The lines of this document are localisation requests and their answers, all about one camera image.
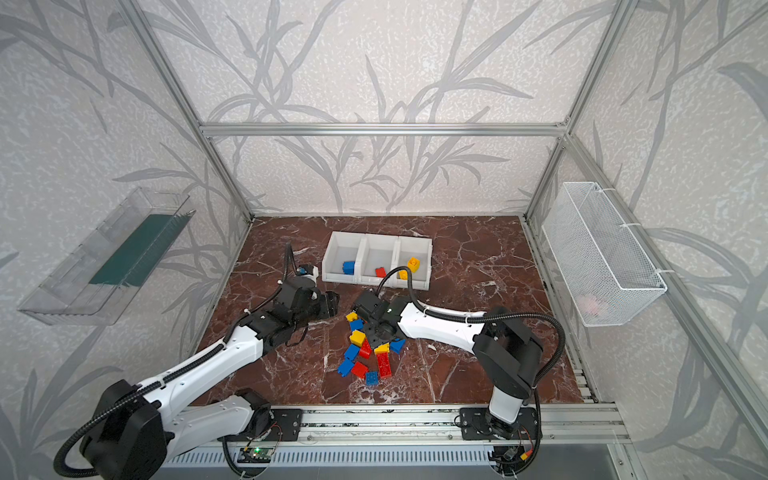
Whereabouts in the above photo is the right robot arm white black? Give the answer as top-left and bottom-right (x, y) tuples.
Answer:
(352, 290), (565, 444)

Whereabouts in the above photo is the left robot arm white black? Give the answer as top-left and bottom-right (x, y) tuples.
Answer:
(53, 276), (340, 479)

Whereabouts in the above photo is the red lego brick middle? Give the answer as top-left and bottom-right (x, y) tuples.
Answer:
(358, 340), (373, 359)

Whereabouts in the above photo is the blue lego brick mid-left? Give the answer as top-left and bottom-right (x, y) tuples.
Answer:
(344, 344), (360, 362)

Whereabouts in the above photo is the red long lego brick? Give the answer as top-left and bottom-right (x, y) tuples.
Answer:
(376, 352), (392, 378)

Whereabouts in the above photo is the red lego brick lower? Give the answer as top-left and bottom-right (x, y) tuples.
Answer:
(351, 362), (369, 380)

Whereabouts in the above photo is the blue lego brick bottom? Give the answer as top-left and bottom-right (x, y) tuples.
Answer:
(365, 371), (380, 386)

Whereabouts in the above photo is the white three-compartment sorting bin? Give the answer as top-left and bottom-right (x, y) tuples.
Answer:
(321, 231), (433, 291)

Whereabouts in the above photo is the green circuit board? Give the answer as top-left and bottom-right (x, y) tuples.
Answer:
(237, 447), (275, 464)

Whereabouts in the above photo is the pink object in basket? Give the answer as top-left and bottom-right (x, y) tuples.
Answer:
(577, 294), (606, 318)

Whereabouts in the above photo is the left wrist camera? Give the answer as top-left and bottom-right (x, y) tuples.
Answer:
(296, 264), (319, 281)

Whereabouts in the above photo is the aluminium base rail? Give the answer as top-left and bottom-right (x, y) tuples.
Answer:
(161, 397), (630, 457)

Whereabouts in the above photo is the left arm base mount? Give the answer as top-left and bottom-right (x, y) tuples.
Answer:
(231, 408), (303, 442)

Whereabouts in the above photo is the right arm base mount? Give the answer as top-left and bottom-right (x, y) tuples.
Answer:
(456, 406), (540, 441)

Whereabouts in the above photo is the clear acrylic wall shelf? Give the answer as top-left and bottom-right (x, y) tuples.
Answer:
(18, 187), (196, 326)

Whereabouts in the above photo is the white wire mesh basket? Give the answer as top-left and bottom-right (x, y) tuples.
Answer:
(542, 182), (667, 327)

